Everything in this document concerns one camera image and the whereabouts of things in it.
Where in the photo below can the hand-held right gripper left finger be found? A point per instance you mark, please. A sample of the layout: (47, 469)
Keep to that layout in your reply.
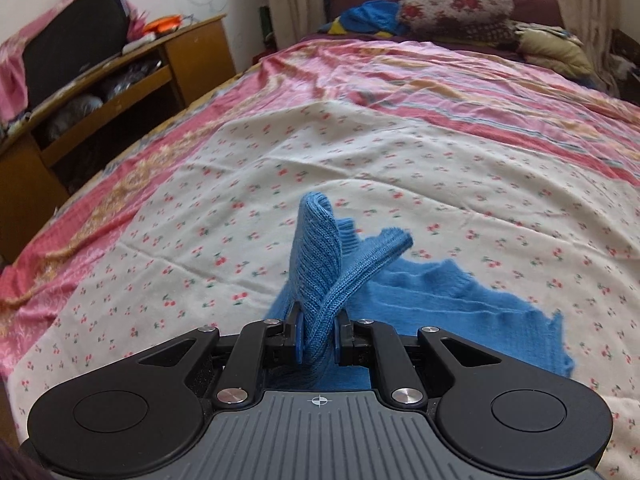
(299, 332)

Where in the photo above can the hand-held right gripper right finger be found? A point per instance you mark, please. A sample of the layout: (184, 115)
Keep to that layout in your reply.
(340, 342)

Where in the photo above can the blue knit sweater yellow stripe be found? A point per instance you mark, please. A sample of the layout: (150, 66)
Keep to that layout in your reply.
(320, 250)

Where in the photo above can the white cherry print sheet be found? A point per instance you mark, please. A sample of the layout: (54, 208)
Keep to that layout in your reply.
(450, 185)

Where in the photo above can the wooden desk with shelves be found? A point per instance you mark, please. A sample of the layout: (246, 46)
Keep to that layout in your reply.
(200, 55)

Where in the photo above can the clear plastic bag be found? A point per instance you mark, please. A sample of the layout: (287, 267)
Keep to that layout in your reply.
(130, 77)

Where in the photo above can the grey plastic bag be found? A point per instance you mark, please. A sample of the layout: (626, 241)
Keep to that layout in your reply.
(75, 115)

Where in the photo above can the blue and yellow garment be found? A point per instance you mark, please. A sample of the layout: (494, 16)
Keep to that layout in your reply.
(370, 17)

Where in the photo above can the beige curtain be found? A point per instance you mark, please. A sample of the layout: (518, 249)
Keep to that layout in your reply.
(585, 15)
(292, 0)

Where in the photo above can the orange object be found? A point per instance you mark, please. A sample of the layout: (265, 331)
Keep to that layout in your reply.
(164, 24)

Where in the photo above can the brown patterned blanket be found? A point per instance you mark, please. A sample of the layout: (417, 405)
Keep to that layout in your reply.
(480, 34)

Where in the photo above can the floral red white pillow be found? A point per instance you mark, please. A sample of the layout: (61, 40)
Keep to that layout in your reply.
(455, 2)

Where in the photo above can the beige quilt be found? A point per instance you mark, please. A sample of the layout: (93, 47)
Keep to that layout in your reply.
(555, 50)

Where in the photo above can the black television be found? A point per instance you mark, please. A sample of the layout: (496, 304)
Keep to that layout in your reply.
(75, 45)

